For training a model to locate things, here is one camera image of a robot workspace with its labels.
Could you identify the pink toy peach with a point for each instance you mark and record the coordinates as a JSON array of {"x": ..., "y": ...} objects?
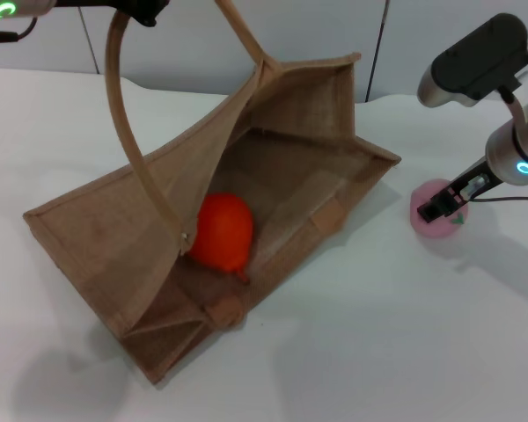
[{"x": 440, "y": 230}]

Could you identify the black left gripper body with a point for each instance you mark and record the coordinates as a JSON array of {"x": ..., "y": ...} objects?
[{"x": 97, "y": 3}]

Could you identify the orange toy fruit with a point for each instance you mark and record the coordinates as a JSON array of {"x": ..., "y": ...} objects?
[{"x": 222, "y": 233}]

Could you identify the brown jute handbag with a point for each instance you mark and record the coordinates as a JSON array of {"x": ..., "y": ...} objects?
[{"x": 114, "y": 246}]

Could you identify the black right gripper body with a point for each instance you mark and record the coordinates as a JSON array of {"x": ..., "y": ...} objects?
[{"x": 468, "y": 182}]

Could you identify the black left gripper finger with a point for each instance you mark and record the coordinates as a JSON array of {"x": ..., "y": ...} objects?
[{"x": 146, "y": 18}]

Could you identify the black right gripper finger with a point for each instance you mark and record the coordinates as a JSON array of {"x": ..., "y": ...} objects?
[
  {"x": 432, "y": 205},
  {"x": 440, "y": 213}
]

